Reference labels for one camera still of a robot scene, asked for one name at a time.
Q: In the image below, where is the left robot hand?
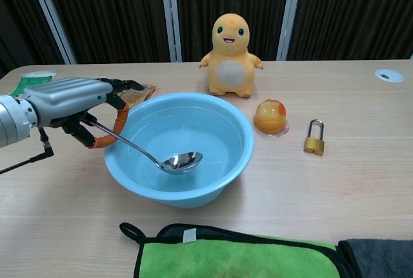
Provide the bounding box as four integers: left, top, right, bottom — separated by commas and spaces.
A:
23, 77, 145, 150

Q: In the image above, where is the metal ladle spoon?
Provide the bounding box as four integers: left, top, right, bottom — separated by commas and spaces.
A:
84, 119, 204, 175

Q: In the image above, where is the light blue bowl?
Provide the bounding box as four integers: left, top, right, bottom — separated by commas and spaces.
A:
104, 92, 256, 210

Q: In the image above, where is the green white packet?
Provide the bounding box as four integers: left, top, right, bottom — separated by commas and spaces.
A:
9, 70, 57, 97

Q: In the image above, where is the brown drink pouch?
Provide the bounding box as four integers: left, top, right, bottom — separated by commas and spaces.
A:
115, 83, 157, 105

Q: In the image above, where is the orange plush dinosaur toy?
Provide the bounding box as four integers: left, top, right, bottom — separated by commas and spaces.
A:
199, 13, 265, 99

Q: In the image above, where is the orange jelly cup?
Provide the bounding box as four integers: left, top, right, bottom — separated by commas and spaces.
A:
252, 98, 290, 138

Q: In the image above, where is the green microfiber cloth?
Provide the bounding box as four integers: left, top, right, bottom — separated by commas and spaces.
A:
119, 222, 348, 278

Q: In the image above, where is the brass padlock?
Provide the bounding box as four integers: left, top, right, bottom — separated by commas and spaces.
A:
303, 119, 325, 157

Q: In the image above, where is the dark grey microfiber cloth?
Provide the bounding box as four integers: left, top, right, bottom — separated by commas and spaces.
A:
337, 238, 413, 278

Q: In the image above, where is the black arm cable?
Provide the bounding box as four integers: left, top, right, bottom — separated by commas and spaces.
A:
0, 127, 55, 175

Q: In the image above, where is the grey partition post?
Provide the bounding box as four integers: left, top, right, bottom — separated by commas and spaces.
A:
25, 0, 77, 65
276, 0, 305, 62
159, 0, 183, 63

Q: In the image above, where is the white cable grommet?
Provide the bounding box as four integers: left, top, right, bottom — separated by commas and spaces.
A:
374, 68, 405, 83

